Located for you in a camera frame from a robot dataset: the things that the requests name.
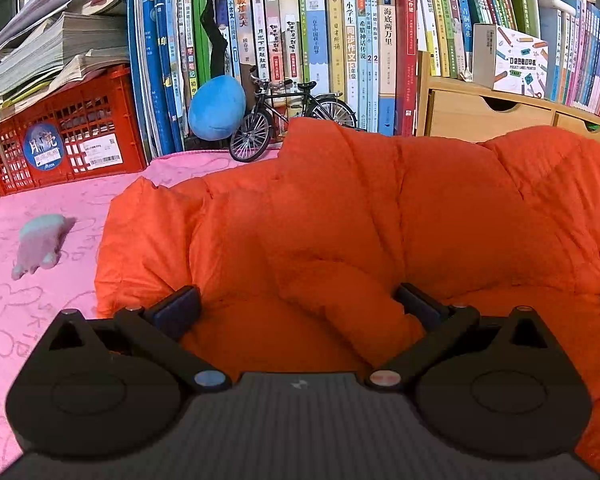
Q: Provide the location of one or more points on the red plastic crate blue sticker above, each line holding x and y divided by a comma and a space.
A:
80, 135

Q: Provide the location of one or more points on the white printed box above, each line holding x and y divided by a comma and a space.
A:
515, 60

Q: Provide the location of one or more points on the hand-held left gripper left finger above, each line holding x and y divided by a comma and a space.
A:
177, 311

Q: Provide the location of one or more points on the row of books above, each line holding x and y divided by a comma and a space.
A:
330, 35

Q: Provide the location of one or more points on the small teal pink plush toy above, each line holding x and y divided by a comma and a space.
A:
40, 245

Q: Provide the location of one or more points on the stack of papers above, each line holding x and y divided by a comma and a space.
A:
55, 45

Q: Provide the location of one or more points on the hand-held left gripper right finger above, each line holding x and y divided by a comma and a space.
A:
422, 310

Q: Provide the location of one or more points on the orange puffer jacket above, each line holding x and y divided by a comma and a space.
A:
355, 210

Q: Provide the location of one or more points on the wooden drawer organizer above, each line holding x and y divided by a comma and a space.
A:
460, 110

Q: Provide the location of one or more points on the pink blanket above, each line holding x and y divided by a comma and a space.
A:
40, 310

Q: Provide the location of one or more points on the round blue plush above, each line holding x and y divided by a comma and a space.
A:
217, 107

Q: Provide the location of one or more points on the black miniature bicycle model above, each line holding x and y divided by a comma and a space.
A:
260, 130

